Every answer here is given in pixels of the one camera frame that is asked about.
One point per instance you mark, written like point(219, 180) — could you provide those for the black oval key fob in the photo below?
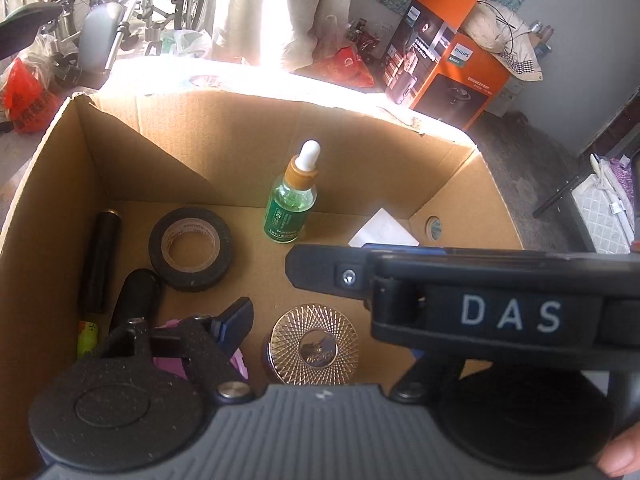
point(135, 295)

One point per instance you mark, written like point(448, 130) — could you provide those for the green glass dropper bottle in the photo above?
point(287, 210)

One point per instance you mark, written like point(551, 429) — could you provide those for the wheelchair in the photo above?
point(100, 25)

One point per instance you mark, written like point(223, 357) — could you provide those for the red plastic bag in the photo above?
point(350, 67)
point(25, 100)

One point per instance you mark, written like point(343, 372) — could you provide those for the orange appliance carton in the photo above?
point(450, 95)

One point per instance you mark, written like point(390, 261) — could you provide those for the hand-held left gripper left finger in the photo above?
point(235, 320)

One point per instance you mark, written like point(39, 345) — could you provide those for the white quilted bag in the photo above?
point(600, 220)

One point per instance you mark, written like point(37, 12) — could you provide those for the person's right hand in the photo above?
point(625, 455)

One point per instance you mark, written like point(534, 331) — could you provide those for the brown cardboard box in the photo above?
point(200, 150)

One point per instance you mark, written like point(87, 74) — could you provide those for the white plug charger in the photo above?
point(382, 230)

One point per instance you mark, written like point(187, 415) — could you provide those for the green glue stick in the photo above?
point(86, 340)

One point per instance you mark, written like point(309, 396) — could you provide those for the black cylindrical tube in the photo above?
point(100, 260)

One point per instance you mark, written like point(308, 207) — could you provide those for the beige checkered hat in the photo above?
point(500, 30)

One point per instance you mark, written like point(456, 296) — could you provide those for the dark jar with gold lid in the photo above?
point(300, 330)

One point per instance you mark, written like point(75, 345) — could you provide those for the black tape roll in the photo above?
point(160, 255)

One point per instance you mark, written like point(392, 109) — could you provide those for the purple cloth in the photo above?
point(622, 175)

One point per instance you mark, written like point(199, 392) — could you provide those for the clear water jug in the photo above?
point(542, 45)

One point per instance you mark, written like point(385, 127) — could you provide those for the black metal frame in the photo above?
point(555, 200)

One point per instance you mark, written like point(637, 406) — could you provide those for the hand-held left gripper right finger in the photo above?
point(420, 380)

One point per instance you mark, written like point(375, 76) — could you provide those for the beige curtain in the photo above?
point(260, 10)

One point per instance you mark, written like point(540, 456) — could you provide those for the white plastic bag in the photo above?
point(187, 42)

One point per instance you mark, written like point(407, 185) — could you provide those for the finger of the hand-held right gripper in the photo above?
point(325, 270)
point(390, 247)

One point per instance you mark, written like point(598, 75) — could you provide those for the black padded seat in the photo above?
point(25, 25)

